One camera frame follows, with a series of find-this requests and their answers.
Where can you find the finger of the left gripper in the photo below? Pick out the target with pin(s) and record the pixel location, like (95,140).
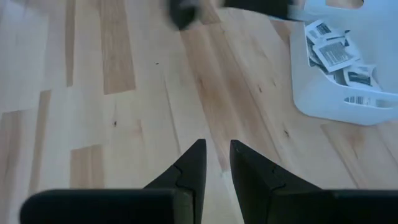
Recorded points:
(182,15)

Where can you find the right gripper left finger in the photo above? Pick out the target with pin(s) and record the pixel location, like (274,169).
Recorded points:
(189,180)

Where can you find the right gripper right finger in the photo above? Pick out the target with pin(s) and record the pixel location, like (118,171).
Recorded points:
(261,193)

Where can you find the square white printed packet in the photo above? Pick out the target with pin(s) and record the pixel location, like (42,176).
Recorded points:
(311,54)
(335,54)
(321,29)
(359,77)

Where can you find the white plastic bin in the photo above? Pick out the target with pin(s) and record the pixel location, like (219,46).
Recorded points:
(323,99)

